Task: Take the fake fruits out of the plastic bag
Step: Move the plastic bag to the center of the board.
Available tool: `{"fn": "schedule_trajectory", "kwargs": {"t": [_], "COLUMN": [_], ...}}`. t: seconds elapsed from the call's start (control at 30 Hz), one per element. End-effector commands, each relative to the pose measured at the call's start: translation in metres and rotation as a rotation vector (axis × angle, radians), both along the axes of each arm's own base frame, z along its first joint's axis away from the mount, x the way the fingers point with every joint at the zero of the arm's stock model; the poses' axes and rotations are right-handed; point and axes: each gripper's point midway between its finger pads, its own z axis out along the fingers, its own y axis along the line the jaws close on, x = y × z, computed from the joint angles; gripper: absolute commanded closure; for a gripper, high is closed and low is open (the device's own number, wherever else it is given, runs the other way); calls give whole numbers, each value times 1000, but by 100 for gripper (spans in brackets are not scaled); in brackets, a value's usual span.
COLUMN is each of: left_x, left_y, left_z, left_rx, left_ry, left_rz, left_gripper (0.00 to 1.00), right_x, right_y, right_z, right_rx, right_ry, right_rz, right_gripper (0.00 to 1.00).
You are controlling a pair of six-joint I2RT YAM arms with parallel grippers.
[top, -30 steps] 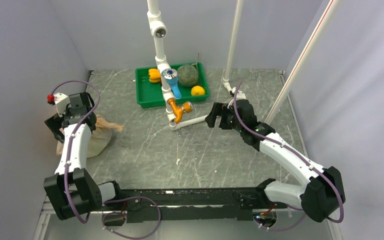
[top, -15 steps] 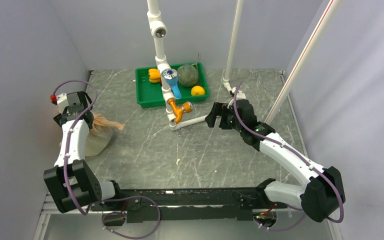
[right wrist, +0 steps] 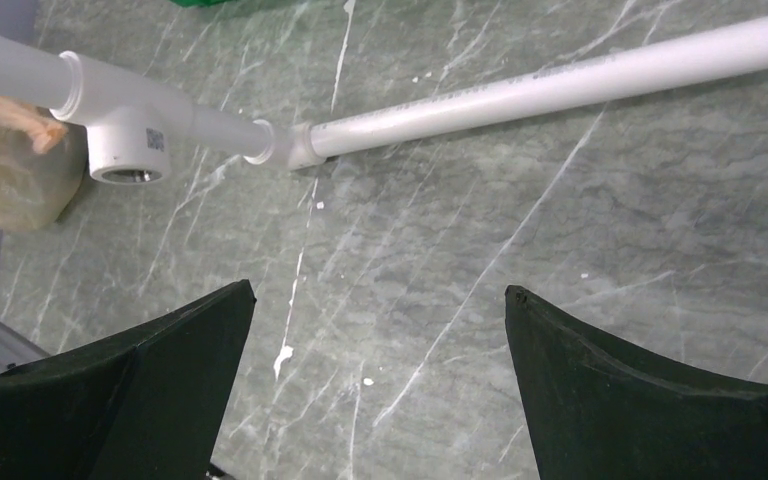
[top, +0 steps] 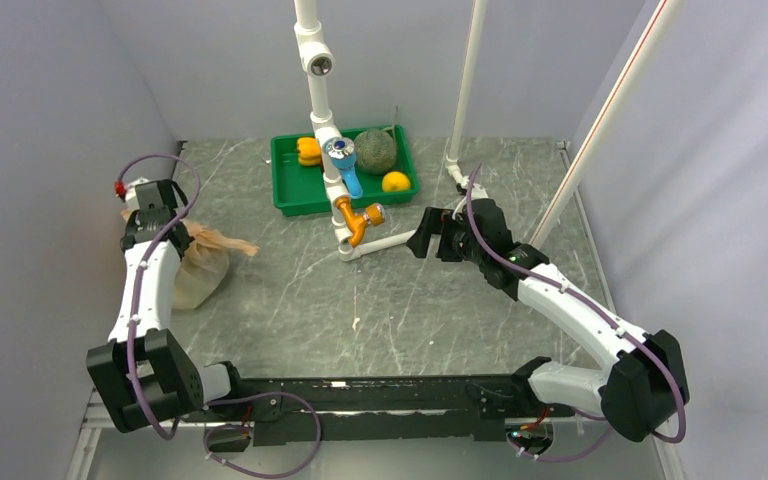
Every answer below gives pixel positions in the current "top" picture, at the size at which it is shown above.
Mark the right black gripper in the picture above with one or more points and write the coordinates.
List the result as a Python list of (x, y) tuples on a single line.
[(432, 224)]

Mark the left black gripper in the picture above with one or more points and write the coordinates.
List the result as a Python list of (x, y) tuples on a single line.
[(136, 222)]

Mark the translucent orange plastic bag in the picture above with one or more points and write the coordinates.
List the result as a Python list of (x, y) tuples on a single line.
[(205, 264)]

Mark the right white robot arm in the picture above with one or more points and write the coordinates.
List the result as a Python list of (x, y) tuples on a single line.
[(639, 386)]

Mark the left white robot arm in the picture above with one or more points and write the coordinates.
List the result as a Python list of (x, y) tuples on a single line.
[(141, 373)]

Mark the yellow fake lemon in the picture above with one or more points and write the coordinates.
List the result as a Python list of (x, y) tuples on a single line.
[(395, 181)]

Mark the green fake melon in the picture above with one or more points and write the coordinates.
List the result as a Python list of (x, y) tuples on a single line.
[(376, 152)]

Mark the yellow fake bell pepper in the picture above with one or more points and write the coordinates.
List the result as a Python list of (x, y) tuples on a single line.
[(308, 151)]

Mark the white pole with red stripe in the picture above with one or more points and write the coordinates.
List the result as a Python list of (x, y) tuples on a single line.
[(655, 28)]

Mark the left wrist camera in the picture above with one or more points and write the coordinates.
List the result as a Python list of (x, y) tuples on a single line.
[(126, 192)]

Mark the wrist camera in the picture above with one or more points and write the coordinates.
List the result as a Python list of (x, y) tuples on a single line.
[(476, 191), (126, 192)]

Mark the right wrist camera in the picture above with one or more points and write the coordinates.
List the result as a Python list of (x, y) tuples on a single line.
[(476, 191)]

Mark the blue tap handle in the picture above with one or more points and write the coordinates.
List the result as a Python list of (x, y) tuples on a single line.
[(341, 151)]

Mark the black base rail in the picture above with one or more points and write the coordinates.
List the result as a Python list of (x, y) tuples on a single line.
[(480, 407)]

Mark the white PVC pipe frame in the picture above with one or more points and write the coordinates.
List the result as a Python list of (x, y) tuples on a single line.
[(317, 61)]

